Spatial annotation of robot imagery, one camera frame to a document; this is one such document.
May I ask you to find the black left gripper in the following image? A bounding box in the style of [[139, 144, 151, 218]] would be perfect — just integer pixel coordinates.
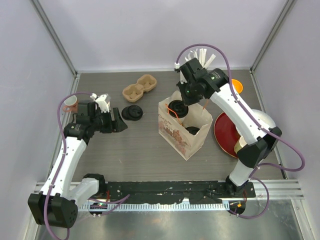
[[90, 107, 127, 134]]

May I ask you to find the stack of black cup lids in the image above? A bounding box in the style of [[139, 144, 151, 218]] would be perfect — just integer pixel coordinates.
[[121, 104, 143, 121]]

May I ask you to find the black cup lid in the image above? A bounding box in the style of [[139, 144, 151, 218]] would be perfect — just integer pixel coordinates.
[[185, 126, 200, 136], [168, 100, 189, 119]]

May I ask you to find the white paper cup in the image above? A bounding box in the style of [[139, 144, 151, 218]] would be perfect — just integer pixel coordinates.
[[174, 112, 188, 125]]

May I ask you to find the paper bag with orange handles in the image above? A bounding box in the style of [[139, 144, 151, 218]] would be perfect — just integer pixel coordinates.
[[158, 90, 213, 161]]

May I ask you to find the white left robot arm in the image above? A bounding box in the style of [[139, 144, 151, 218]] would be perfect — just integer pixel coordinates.
[[27, 94, 128, 229]]

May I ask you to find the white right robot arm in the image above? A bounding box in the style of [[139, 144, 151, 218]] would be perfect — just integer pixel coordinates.
[[174, 58, 282, 198]]

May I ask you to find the orange bowl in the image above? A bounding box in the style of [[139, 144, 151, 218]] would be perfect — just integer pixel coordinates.
[[231, 78, 244, 94]]

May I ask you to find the small pink ceramic teacup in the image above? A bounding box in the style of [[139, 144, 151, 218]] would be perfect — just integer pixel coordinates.
[[62, 95, 79, 113]]

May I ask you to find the red round tray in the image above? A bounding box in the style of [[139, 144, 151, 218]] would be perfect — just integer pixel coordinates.
[[213, 112, 241, 158]]

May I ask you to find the yellow mug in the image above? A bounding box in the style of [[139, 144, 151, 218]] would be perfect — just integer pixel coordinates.
[[233, 136, 247, 155]]

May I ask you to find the white paper plate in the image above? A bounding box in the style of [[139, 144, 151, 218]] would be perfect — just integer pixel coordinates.
[[251, 109, 276, 130]]

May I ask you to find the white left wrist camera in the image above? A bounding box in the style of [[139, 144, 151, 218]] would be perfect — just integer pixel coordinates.
[[90, 93, 111, 113]]

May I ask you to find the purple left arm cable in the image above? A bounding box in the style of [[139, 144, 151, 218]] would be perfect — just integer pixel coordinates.
[[43, 91, 131, 240]]

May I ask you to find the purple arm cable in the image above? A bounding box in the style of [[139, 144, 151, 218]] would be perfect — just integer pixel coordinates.
[[174, 44, 306, 221], [43, 91, 131, 240]]

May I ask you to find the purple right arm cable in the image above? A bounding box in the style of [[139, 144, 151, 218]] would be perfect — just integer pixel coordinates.
[[174, 44, 306, 221]]

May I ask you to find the perforated cable duct rail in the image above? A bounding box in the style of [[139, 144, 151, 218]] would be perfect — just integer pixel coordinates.
[[78, 201, 230, 212]]

